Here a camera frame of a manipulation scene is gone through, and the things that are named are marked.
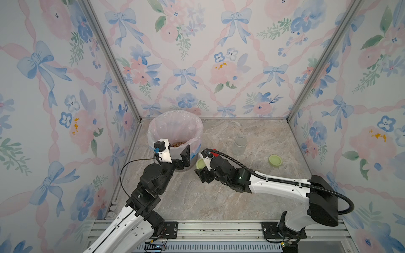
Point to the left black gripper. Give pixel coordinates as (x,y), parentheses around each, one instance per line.
(185,162)

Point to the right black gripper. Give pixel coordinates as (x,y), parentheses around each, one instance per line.
(204,172)

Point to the green lid jar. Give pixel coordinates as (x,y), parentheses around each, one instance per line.
(239,147)
(200,164)

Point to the light green jar lid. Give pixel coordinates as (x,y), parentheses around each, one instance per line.
(275,160)

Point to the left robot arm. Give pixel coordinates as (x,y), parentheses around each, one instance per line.
(139,205)

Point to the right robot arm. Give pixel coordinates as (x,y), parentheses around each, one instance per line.
(318,205)

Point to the peanuts inside trash bin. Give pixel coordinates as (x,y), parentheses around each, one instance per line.
(177,144)

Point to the grey mesh trash bin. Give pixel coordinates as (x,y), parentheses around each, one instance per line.
(192,159)

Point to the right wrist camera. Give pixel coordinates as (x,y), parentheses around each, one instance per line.
(207,156)

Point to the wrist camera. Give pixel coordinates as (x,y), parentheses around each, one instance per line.
(207,156)
(162,151)

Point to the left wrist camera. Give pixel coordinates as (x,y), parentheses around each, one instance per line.
(162,151)

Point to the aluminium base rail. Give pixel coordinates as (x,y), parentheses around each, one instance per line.
(213,236)

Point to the left aluminium corner post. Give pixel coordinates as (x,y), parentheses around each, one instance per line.
(109,55)

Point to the aluminium corner post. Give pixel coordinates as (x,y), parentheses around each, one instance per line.
(329,50)
(109,55)

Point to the right aluminium corner post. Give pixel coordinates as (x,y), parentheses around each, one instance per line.
(329,50)

